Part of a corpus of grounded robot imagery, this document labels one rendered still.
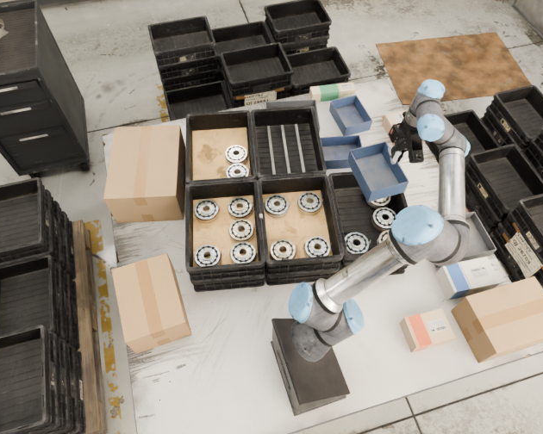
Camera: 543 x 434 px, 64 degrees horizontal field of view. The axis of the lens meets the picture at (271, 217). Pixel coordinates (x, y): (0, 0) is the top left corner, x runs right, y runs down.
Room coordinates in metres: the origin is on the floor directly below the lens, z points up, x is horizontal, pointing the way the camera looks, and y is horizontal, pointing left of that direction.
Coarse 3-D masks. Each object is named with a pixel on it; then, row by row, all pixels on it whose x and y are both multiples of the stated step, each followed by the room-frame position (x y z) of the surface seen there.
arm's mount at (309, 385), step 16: (272, 320) 0.46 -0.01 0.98; (288, 320) 0.48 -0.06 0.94; (272, 336) 0.46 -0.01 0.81; (288, 336) 0.42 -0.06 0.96; (288, 352) 0.36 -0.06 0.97; (288, 368) 0.31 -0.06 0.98; (304, 368) 0.32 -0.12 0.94; (320, 368) 0.33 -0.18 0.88; (336, 368) 0.35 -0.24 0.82; (288, 384) 0.28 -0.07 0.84; (304, 384) 0.26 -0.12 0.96; (320, 384) 0.27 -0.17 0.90; (336, 384) 0.29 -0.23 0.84; (304, 400) 0.21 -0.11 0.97; (320, 400) 0.23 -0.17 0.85; (336, 400) 0.25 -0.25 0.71
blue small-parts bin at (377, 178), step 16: (384, 144) 1.12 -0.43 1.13; (352, 160) 1.04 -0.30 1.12; (368, 160) 1.08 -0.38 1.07; (384, 160) 1.08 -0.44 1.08; (368, 176) 1.00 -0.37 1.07; (384, 176) 1.00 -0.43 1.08; (400, 176) 0.98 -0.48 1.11; (368, 192) 0.90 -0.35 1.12; (384, 192) 0.90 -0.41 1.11; (400, 192) 0.93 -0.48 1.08
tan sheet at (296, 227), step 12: (300, 192) 1.09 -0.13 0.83; (264, 204) 1.02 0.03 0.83; (288, 216) 0.96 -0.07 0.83; (300, 216) 0.96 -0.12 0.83; (312, 216) 0.97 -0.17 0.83; (324, 216) 0.97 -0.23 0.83; (276, 228) 0.90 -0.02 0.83; (288, 228) 0.90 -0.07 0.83; (300, 228) 0.91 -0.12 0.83; (312, 228) 0.91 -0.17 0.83; (324, 228) 0.91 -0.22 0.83; (300, 240) 0.85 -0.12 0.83; (300, 252) 0.79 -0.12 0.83
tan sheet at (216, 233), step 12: (252, 204) 1.02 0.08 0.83; (228, 216) 0.96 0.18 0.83; (252, 216) 0.96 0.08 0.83; (204, 228) 0.90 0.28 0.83; (216, 228) 0.90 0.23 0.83; (228, 228) 0.90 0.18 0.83; (204, 240) 0.84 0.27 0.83; (216, 240) 0.84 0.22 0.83; (228, 240) 0.84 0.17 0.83; (252, 240) 0.84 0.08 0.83; (228, 252) 0.79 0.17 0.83
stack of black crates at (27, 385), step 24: (0, 336) 0.50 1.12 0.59; (24, 336) 0.51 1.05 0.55; (48, 336) 0.52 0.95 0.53; (0, 360) 0.42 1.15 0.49; (24, 360) 0.42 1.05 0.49; (48, 360) 0.42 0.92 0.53; (72, 360) 0.48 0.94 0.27; (0, 384) 0.33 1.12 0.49; (24, 384) 0.33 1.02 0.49; (48, 384) 0.32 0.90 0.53; (72, 384) 0.37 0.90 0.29; (0, 408) 0.23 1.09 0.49; (24, 408) 0.23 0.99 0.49; (48, 408) 0.23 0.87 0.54; (72, 408) 0.26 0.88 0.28; (0, 432) 0.14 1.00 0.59; (24, 432) 0.15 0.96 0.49; (48, 432) 0.16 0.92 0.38; (72, 432) 0.17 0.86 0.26
